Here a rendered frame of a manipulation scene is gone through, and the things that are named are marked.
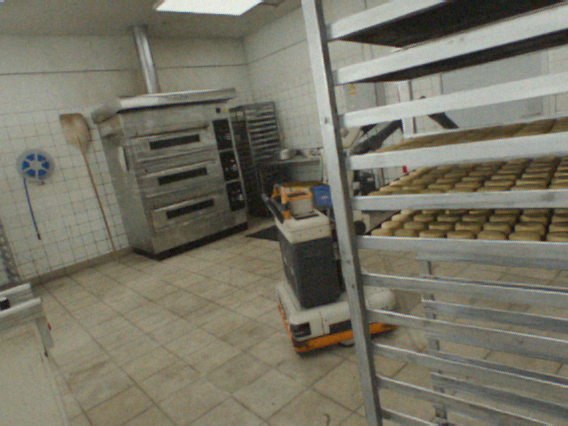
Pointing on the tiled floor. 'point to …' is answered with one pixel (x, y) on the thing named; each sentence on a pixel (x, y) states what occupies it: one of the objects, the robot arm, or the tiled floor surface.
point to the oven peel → (73, 125)
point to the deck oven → (174, 169)
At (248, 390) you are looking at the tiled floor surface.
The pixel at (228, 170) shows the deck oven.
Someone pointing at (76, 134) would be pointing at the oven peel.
